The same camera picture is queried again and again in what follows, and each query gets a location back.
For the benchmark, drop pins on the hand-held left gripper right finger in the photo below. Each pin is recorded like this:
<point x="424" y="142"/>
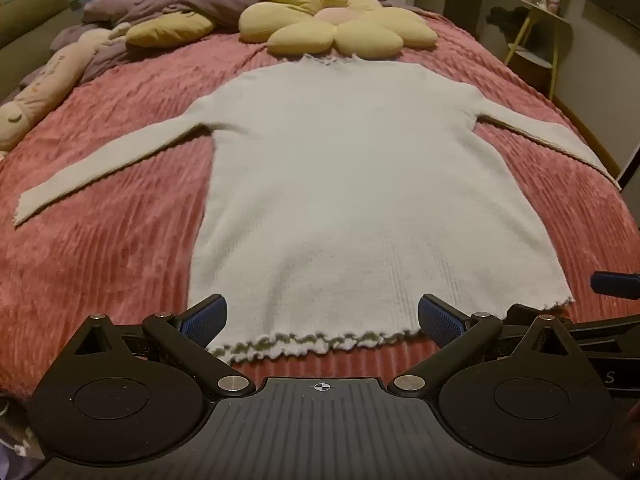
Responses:
<point x="441" y="318"/>

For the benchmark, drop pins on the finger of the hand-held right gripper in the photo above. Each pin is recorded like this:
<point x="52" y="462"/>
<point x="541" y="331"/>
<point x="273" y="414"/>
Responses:
<point x="614" y="285"/>
<point x="585" y="332"/>

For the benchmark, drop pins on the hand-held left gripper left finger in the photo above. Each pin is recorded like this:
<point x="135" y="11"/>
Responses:
<point x="204" y="319"/>

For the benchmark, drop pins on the white knit sweater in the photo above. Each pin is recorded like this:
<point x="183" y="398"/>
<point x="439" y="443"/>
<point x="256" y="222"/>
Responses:
<point x="345" y="200"/>

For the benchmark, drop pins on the pink ribbed blanket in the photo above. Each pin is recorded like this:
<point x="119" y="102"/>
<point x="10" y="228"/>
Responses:
<point x="110" y="260"/>

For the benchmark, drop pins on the yellow side table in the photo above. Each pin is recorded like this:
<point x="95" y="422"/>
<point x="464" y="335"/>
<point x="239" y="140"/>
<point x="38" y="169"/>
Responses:
<point x="537" y="45"/>

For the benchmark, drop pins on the black plush toy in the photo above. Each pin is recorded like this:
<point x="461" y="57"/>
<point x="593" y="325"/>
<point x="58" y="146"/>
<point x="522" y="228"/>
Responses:
<point x="505" y="20"/>

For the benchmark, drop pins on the long cream plush pillow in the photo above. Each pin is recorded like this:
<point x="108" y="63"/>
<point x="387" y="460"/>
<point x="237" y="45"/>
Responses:
<point x="45" y="80"/>

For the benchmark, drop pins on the small yellow pillow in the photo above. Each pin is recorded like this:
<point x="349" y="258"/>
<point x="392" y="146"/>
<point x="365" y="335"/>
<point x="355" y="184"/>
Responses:
<point x="167" y="30"/>

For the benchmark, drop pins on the yellow flower-shaped pillow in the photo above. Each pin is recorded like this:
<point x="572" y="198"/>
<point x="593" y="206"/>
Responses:
<point x="340" y="25"/>

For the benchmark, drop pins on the purple fluffy blanket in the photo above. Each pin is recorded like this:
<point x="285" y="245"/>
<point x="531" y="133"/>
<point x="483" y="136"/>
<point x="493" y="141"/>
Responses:
<point x="165" y="2"/>

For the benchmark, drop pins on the green upholstered bench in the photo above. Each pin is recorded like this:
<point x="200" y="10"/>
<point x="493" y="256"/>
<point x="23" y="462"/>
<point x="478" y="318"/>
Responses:
<point x="30" y="20"/>

